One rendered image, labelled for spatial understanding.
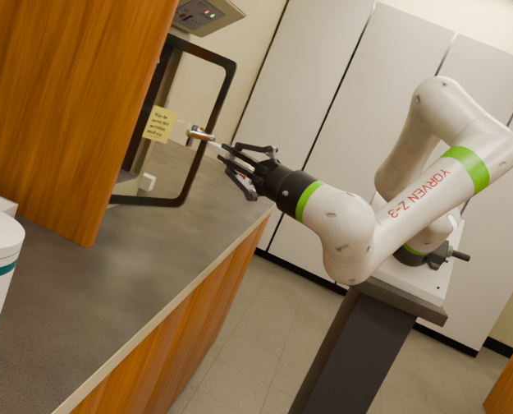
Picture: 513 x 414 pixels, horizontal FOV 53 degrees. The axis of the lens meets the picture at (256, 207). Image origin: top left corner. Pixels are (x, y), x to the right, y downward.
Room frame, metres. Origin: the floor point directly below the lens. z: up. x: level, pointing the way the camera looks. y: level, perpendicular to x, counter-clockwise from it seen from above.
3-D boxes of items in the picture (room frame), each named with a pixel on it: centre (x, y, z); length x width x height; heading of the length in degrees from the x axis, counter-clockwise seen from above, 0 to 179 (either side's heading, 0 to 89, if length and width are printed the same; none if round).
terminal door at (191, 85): (1.19, 0.26, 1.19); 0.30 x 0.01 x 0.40; 146
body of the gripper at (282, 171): (1.06, -0.01, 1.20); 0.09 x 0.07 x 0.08; 56
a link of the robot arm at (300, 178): (1.03, -0.07, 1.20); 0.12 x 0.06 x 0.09; 146
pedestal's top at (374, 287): (1.69, -0.52, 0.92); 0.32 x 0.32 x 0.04; 88
